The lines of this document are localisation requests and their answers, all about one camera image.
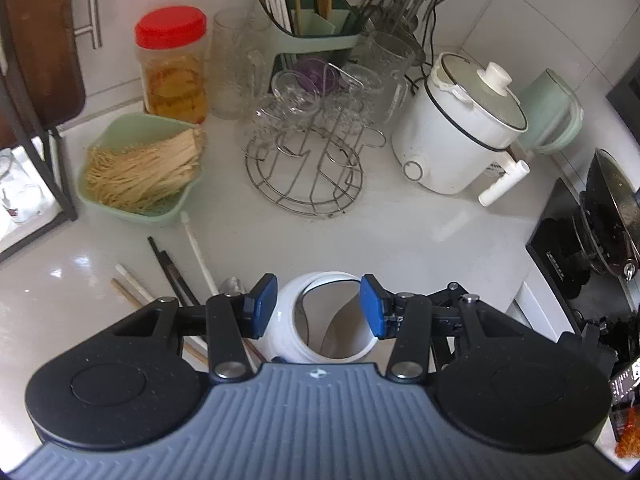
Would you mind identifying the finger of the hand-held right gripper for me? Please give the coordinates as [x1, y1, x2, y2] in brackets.
[427, 281, 463, 311]

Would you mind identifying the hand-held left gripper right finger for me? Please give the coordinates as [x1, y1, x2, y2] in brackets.
[360, 273, 532, 385]

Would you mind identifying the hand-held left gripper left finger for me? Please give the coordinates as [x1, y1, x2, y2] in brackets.
[112, 273, 279, 385]

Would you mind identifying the white ceramic jar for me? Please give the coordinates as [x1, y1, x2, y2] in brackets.
[260, 271, 382, 364]

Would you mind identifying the black chopstick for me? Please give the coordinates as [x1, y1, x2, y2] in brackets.
[159, 251, 202, 307]
[146, 236, 190, 307]

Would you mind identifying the wooden chopstick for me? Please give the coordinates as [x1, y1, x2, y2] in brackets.
[110, 278, 210, 366]

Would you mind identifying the black stove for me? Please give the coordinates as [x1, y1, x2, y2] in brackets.
[525, 175, 640, 331]

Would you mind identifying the black wok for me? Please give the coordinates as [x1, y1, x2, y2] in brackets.
[572, 147, 640, 281]

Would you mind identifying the green plastic basket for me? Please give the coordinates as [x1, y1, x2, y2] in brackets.
[76, 112, 207, 227]

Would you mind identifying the dried noodle bundle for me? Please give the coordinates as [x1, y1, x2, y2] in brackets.
[84, 126, 207, 214]

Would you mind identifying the crystal stemmed glass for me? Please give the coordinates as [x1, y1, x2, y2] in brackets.
[235, 97, 306, 156]
[272, 70, 323, 113]
[320, 102, 373, 138]
[340, 64, 388, 126]

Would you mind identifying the green kettle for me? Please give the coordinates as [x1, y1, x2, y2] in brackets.
[516, 68, 585, 157]

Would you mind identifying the large textured glass mug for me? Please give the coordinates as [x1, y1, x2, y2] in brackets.
[366, 31, 417, 125]

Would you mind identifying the white tray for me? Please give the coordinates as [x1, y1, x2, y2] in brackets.
[0, 135, 66, 256]

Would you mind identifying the textured glass pitcher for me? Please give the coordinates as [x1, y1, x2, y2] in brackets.
[206, 7, 273, 122]

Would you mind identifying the purple round lid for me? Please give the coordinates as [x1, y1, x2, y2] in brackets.
[292, 56, 347, 92]

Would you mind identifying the red-lidded plastic jar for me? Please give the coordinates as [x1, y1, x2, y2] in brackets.
[134, 6, 209, 124]

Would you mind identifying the black metal shelf rack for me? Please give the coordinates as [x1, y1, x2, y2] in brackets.
[0, 0, 80, 263]

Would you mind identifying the clear drinking glass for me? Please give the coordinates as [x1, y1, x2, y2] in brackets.
[5, 180, 50, 225]
[0, 147, 28, 183]

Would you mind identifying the green utensil holder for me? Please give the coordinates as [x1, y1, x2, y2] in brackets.
[254, 0, 373, 61]

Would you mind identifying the wire cup rack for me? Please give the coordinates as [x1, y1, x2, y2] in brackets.
[244, 60, 389, 217]

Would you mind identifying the steel cabinet handle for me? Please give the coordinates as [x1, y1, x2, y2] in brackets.
[74, 0, 104, 51]

